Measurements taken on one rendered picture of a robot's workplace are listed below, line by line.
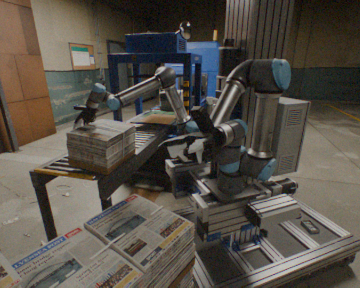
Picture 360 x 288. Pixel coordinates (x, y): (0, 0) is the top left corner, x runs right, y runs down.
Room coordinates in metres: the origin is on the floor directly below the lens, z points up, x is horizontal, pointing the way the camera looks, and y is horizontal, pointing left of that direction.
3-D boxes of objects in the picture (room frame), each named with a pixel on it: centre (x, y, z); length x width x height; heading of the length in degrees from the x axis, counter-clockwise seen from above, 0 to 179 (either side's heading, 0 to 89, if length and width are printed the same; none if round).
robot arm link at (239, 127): (0.77, -0.19, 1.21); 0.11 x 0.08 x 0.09; 137
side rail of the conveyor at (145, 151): (1.78, 0.29, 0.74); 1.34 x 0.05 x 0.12; 165
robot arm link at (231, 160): (0.78, -0.18, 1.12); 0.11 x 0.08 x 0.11; 47
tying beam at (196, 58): (2.83, 0.26, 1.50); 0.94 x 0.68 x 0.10; 75
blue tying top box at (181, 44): (2.83, 0.26, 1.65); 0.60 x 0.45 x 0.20; 75
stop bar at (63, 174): (1.21, 0.71, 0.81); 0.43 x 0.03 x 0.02; 75
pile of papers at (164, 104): (3.38, 0.11, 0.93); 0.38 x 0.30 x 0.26; 165
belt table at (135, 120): (2.83, 0.26, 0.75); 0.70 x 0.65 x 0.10; 165
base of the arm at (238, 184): (1.05, -0.27, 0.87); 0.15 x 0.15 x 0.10
